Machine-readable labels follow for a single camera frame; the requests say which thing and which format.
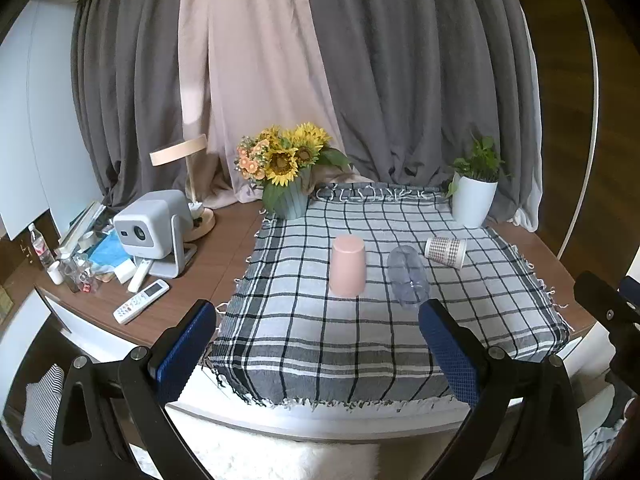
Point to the white remote control with buttons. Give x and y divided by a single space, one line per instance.
141 301

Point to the white projector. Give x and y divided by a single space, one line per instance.
147 222

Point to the slim white remote control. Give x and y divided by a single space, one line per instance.
139 276

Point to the grey-green ribbed vase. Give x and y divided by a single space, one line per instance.
286 200

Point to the white cabinet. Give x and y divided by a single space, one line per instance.
35 125

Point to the small white bottle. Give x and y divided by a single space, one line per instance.
54 274

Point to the clear plastic cup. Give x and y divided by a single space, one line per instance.
407 276

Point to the pink curtain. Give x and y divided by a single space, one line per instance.
260 60

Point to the small white box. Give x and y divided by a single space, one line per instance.
124 272

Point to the pink cup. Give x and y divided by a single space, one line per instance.
347 267

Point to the pile of clothes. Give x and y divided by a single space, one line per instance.
607 435

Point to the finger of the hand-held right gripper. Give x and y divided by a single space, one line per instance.
632 290
602 302

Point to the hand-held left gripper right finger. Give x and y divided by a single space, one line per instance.
450 356

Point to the plastic water bottle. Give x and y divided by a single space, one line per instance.
40 247

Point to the grey plaid cloth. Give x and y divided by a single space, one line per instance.
325 345

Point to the beige desk lamp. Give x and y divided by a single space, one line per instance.
177 151

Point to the green potted plant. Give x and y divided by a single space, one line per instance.
479 160

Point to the sunflower bouquet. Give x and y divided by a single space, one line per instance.
280 157

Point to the long white box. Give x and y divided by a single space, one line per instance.
80 229

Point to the small clear bottle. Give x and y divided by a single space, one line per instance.
79 272

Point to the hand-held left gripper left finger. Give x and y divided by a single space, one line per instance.
184 356

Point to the checkered paper cup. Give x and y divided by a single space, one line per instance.
446 251

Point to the grey curtain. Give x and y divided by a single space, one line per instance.
130 90
425 70

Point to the white plant pot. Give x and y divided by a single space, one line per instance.
472 200

